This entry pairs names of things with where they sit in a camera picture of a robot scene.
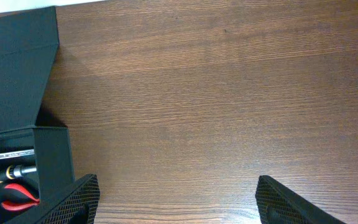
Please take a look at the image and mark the silver offset ring wrench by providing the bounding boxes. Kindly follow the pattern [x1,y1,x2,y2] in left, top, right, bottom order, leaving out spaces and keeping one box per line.
[0,149,35,160]

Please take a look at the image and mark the small red cutting pliers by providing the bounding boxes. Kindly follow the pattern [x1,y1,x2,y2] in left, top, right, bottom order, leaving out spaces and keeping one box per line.
[0,183,40,212]

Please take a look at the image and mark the yellow black stubby screwdriver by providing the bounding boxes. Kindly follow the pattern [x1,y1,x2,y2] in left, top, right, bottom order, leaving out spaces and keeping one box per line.
[0,165,37,184]

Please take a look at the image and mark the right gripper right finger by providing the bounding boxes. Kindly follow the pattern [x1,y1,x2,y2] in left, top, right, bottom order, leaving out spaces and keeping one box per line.
[255,175,344,224]

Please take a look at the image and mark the black open cardboard box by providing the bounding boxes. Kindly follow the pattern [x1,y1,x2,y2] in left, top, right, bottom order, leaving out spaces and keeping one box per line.
[0,7,75,200]

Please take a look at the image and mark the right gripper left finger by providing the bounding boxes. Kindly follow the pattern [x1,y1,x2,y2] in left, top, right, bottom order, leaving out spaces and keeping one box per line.
[7,174,100,224]

